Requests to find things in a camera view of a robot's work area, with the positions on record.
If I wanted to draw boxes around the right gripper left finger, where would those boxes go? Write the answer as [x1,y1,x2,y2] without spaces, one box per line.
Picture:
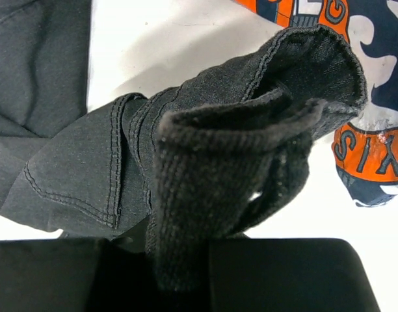
[0,239,147,311]

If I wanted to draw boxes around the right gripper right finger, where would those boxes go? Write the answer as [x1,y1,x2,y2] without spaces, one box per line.
[209,239,380,312]

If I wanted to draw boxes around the black trousers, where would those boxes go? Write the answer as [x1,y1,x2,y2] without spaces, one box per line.
[0,1,367,293]

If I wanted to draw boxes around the colourful patterned shorts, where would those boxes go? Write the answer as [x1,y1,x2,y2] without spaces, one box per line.
[243,1,398,207]

